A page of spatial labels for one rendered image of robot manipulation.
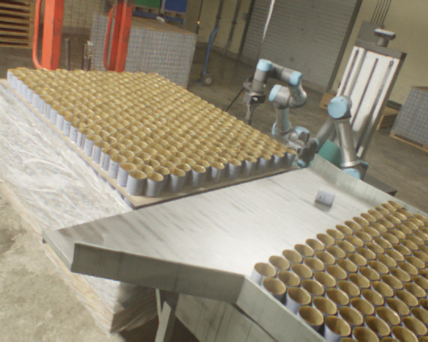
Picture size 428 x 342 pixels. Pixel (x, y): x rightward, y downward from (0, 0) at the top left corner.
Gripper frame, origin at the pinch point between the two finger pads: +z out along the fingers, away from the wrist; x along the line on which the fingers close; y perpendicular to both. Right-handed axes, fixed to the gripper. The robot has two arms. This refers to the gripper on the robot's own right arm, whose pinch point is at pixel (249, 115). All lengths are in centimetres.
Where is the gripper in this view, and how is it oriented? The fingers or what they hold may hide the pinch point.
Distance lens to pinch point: 232.5
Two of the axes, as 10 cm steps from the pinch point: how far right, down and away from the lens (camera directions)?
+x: 7.0, -1.3, 7.1
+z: -2.5, 8.8, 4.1
